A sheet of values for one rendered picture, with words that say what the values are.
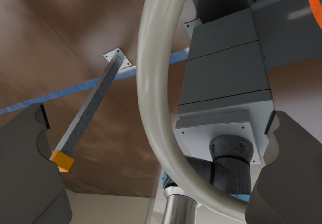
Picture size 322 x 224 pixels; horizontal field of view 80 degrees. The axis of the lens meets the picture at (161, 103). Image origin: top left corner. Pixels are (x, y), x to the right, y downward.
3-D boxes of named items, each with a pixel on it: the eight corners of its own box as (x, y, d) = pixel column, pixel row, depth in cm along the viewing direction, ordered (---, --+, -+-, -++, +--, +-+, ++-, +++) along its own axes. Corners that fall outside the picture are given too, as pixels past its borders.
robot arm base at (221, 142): (257, 157, 89) (258, 178, 83) (216, 158, 99) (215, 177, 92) (248, 132, 79) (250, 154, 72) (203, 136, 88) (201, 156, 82)
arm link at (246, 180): (242, 178, 87) (244, 222, 75) (204, 169, 89) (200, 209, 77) (256, 163, 76) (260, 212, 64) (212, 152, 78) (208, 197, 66)
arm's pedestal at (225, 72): (267, 58, 152) (293, 157, 97) (205, 73, 175) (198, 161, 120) (258, -6, 121) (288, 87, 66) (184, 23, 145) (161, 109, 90)
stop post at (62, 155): (103, 54, 182) (29, 162, 112) (119, 47, 172) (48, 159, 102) (116, 70, 194) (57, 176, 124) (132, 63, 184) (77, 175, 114)
